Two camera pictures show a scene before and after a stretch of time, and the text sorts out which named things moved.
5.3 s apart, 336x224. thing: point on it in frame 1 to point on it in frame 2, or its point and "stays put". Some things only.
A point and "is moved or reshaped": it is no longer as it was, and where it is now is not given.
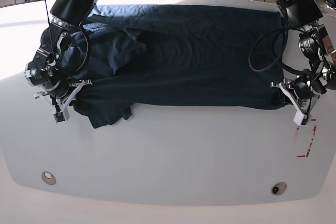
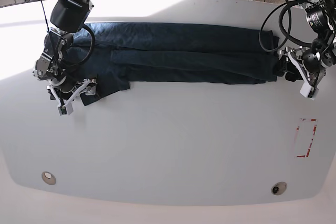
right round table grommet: [279, 188] stays put
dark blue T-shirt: [129, 55] is moved or reshaped
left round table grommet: [48, 178] stays put
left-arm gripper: [303, 90] to [307, 65]
